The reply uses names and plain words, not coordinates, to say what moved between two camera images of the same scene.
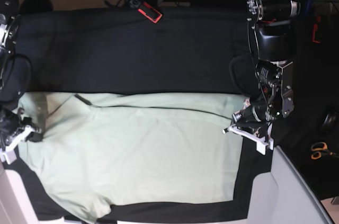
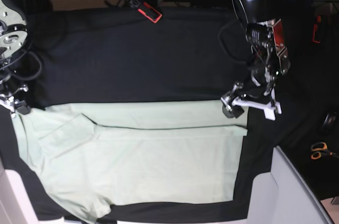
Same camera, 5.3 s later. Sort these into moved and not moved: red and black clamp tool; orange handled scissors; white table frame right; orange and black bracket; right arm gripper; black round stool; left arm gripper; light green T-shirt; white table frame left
Moved: right arm gripper; left arm gripper; light green T-shirt
Not moved: white table frame right; orange handled scissors; white table frame left; black round stool; orange and black bracket; red and black clamp tool
